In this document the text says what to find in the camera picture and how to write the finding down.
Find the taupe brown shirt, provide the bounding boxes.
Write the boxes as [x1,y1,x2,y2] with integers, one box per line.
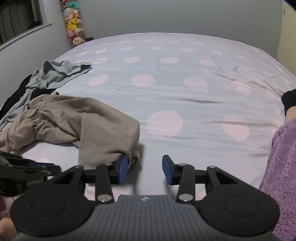
[1,93,140,169]

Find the purple fuzzy sleeve forearm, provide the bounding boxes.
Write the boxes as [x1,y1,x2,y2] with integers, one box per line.
[260,107,295,240]

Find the light grey knit garment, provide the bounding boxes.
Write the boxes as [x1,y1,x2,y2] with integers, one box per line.
[1,88,39,131]

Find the black garment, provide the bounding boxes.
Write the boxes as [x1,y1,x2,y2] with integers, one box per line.
[1,74,32,113]

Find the polka dot bed sheet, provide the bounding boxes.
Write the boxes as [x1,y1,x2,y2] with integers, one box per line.
[0,32,296,202]

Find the grey-blue garment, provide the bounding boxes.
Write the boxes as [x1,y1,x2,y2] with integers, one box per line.
[26,60,92,89]

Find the black sock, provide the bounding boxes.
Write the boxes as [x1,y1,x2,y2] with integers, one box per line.
[281,89,296,115]

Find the plush toy hanging organizer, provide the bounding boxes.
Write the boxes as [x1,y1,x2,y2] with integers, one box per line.
[60,0,86,48]

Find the cream door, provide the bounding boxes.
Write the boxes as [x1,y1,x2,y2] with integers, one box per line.
[277,1,295,65]

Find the window frame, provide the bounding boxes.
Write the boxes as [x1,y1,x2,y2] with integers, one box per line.
[1,1,53,49]

